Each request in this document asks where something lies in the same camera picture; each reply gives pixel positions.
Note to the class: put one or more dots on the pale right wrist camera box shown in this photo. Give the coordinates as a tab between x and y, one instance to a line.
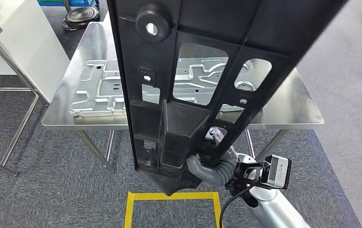
276	172

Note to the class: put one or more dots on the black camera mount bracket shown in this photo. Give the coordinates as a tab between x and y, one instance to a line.
246	171

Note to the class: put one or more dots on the blue shelf cart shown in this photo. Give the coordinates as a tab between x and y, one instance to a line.
80	2

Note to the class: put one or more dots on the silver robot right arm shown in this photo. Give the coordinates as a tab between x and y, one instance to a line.
272	210

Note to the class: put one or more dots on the white cabinet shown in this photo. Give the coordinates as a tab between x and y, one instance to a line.
26	47

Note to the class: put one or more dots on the black plastic panel part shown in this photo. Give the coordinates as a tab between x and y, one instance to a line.
199	19

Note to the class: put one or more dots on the black round stool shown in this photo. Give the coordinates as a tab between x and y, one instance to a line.
81	17

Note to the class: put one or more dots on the stainless steel workbench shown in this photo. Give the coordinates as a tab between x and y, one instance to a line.
278	110

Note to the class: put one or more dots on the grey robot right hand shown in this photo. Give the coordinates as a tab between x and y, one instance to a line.
195	165

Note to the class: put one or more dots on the grey steel post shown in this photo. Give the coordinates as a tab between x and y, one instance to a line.
66	5

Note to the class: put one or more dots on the stamped metal plate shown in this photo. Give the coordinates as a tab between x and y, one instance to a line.
99	91

